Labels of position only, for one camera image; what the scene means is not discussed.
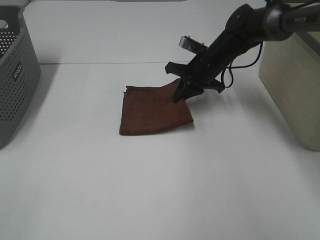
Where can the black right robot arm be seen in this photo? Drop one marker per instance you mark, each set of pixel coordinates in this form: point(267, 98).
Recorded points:
point(245, 29)

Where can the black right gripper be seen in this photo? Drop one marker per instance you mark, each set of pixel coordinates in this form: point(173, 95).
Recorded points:
point(199, 74)

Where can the brown towel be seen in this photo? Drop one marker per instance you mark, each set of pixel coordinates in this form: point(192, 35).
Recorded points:
point(151, 110)

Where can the beige basket with grey rim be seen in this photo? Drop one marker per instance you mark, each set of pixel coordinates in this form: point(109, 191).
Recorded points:
point(290, 71)

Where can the grey perforated plastic basket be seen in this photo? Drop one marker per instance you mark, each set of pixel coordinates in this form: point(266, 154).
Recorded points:
point(19, 71)

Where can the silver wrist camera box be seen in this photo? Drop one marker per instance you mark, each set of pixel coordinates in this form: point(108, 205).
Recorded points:
point(189, 44)

